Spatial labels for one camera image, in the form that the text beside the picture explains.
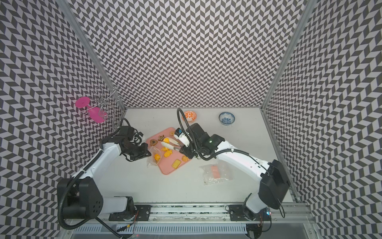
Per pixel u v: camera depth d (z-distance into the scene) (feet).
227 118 3.56
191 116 3.59
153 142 3.18
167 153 3.06
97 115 2.84
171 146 2.59
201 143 1.90
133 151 2.28
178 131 2.19
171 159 2.99
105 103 2.64
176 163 2.92
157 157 2.91
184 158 2.99
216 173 2.77
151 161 2.73
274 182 1.35
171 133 3.35
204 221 2.36
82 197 1.32
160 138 3.27
